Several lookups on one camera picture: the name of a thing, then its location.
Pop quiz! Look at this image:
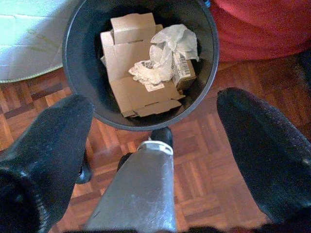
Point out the white quilted mattress green trim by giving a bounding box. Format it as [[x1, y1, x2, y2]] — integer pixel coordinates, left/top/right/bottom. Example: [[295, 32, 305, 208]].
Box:
[[0, 0, 73, 84]]

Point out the black round trash bin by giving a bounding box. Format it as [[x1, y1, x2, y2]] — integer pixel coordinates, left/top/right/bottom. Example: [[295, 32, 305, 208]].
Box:
[[62, 0, 221, 132]]

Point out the crumpled clear plastic wrap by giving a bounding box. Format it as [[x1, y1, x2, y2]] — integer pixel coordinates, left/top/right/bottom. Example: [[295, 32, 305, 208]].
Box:
[[128, 23, 200, 85]]

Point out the small barcoded cardboard box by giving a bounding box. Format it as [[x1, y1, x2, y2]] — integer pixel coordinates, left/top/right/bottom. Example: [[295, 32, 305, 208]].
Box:
[[171, 54, 198, 94]]

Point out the flattened brown cardboard box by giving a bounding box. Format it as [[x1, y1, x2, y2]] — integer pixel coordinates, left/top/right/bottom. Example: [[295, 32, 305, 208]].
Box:
[[100, 12, 187, 118]]

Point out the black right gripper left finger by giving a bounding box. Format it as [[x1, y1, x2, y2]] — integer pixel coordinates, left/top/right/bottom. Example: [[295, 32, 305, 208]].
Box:
[[0, 94, 95, 233]]

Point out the large red cushion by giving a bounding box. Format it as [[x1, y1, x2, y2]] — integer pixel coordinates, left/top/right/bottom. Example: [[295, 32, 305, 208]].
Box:
[[210, 0, 311, 63]]

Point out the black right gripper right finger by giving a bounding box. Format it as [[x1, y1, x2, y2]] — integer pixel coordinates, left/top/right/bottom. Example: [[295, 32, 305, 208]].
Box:
[[216, 87, 311, 225]]

